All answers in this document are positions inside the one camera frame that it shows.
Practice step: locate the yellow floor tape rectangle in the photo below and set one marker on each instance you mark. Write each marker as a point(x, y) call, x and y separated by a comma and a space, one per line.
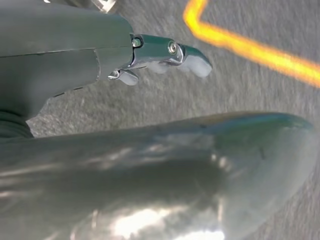
point(250, 49)

